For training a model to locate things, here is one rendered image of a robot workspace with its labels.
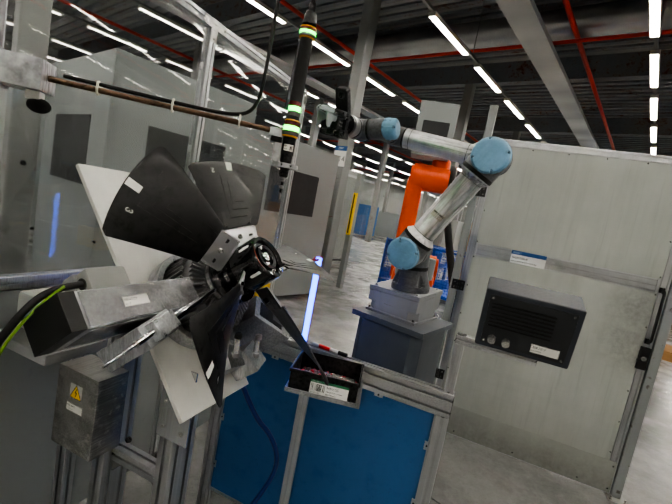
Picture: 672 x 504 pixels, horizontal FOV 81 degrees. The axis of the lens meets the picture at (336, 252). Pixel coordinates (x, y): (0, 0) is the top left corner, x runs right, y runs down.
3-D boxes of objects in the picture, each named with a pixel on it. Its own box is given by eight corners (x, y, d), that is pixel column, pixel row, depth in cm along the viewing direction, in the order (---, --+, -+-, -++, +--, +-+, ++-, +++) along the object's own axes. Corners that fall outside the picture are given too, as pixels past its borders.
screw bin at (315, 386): (285, 389, 120) (289, 367, 119) (298, 368, 136) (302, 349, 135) (355, 407, 117) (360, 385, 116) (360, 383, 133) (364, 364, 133)
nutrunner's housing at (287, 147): (276, 175, 105) (307, -5, 100) (275, 175, 109) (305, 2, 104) (290, 178, 106) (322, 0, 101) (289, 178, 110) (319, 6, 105)
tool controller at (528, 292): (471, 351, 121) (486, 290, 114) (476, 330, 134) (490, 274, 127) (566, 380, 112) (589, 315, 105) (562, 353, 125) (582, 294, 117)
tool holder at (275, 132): (264, 163, 103) (271, 124, 102) (263, 164, 110) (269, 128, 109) (298, 170, 105) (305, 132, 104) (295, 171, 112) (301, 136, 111)
